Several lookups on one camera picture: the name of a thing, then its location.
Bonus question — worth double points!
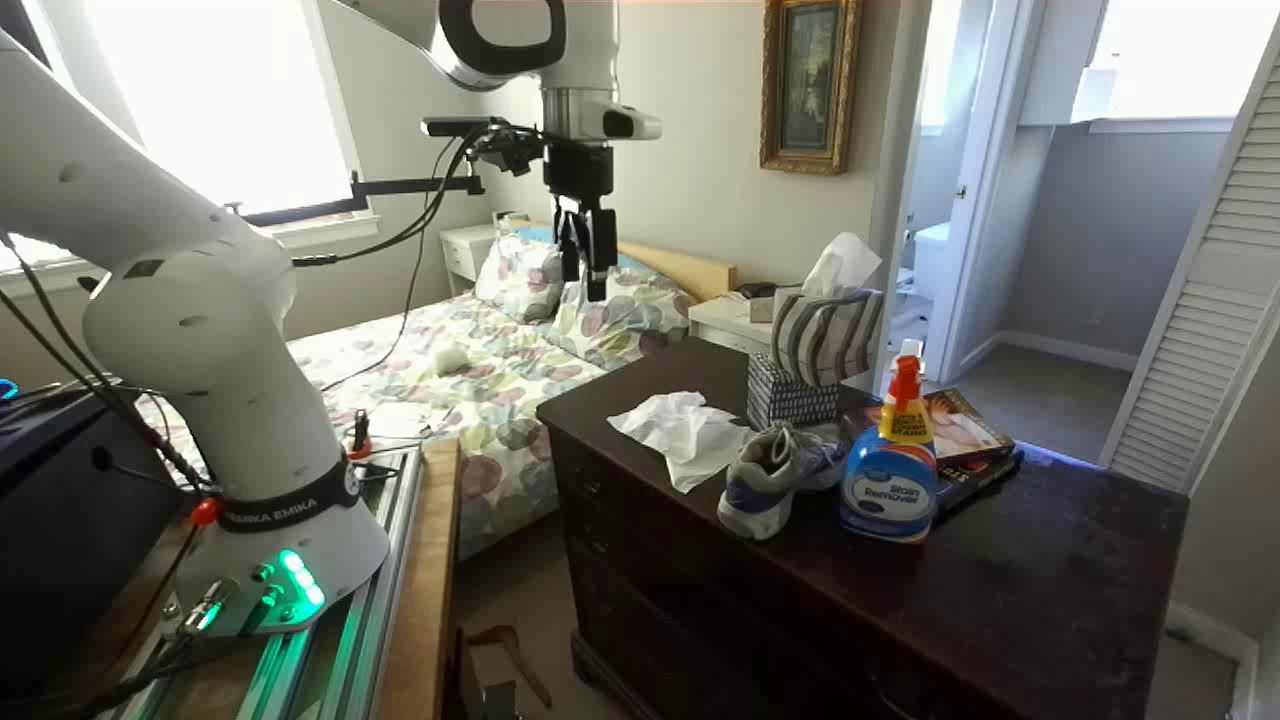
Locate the grey patterned box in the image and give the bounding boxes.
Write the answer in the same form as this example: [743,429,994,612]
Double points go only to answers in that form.
[743,351,849,432]

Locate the cardboard piece on floor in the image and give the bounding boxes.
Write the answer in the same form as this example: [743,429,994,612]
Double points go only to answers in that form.
[458,621,560,720]

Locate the spray bottle with orange nozzle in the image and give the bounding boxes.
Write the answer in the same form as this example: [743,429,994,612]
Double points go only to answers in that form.
[837,335,945,546]

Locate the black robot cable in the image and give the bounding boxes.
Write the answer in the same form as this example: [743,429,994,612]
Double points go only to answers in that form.
[288,133,480,395]

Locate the bed with floral bedspread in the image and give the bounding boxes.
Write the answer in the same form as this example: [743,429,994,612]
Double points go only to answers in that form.
[131,279,700,565]

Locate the aluminium mounting rail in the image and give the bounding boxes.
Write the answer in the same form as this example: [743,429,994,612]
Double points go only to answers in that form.
[115,445,432,720]

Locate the white tissue in box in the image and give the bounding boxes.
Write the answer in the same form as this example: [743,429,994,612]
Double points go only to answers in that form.
[796,228,888,304]

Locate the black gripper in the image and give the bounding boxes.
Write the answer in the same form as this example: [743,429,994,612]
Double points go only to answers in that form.
[541,137,622,304]

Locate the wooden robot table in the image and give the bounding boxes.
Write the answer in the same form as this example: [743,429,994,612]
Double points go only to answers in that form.
[25,437,466,720]

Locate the crumpled white tissue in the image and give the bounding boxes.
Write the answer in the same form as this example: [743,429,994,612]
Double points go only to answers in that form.
[606,388,761,496]

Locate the dark wooden dresser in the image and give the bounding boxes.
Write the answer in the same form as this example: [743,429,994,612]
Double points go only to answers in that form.
[536,327,1194,720]

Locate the black control box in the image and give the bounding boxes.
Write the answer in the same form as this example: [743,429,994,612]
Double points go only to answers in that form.
[0,381,190,701]

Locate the large floral pillow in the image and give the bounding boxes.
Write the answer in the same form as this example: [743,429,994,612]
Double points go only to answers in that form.
[547,257,700,371]

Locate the small floral pillow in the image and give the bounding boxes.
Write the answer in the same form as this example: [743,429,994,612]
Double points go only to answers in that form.
[472,224,571,324]

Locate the wooden headboard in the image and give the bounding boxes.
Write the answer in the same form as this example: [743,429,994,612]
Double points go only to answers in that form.
[618,234,741,304]

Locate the grey and white sneaker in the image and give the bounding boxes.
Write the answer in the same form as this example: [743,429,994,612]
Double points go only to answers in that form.
[714,419,849,544]

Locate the glossy book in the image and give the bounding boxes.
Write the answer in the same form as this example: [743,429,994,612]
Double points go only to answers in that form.
[917,385,1030,525]

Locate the white open door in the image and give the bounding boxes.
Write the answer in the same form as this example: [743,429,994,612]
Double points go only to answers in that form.
[917,0,1032,388]

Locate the gold framed picture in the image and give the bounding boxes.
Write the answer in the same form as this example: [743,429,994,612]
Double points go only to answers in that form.
[757,0,863,181]

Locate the black camera on boom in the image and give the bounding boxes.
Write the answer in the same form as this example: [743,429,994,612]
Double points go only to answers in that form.
[422,111,495,144]

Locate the bright window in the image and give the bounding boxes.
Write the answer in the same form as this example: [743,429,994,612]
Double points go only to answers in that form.
[0,0,369,274]

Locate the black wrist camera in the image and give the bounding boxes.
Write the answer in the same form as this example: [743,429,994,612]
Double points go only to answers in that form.
[480,119,554,181]

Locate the white nightstand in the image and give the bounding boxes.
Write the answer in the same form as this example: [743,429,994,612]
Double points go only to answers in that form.
[438,218,504,292]

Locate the black camera boom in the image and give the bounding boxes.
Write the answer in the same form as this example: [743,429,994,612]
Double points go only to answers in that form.
[235,166,487,233]

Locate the white louvered closet door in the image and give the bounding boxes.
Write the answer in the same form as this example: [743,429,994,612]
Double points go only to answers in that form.
[1101,21,1280,500]

